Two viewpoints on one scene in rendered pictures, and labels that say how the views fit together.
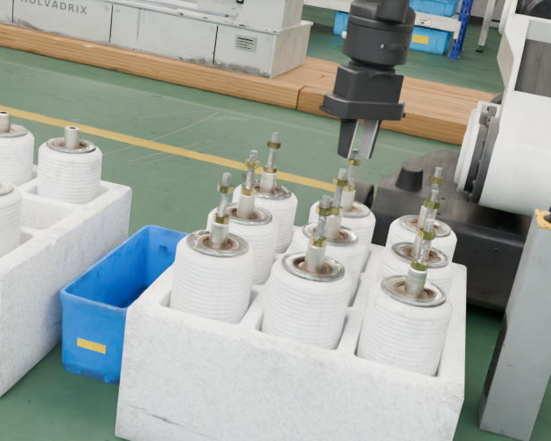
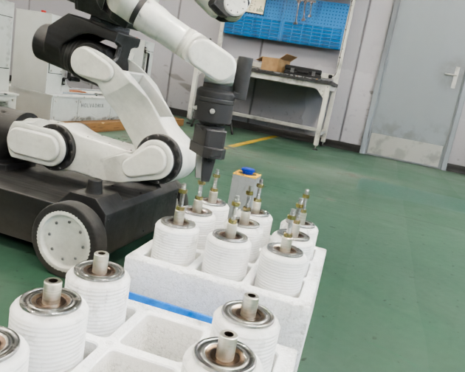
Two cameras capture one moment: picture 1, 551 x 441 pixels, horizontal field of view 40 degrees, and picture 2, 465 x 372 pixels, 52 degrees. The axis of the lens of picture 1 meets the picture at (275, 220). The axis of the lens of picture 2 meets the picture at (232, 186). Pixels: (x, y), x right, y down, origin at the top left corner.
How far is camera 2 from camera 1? 1.36 m
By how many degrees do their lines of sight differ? 83
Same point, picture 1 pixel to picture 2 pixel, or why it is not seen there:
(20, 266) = not seen: hidden behind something
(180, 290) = (297, 283)
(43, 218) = (130, 343)
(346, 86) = (221, 140)
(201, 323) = (310, 288)
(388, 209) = (110, 209)
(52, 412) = not seen: outside the picture
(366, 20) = (231, 102)
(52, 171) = (122, 299)
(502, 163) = (185, 156)
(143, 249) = not seen: hidden behind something
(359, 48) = (227, 118)
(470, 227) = (136, 199)
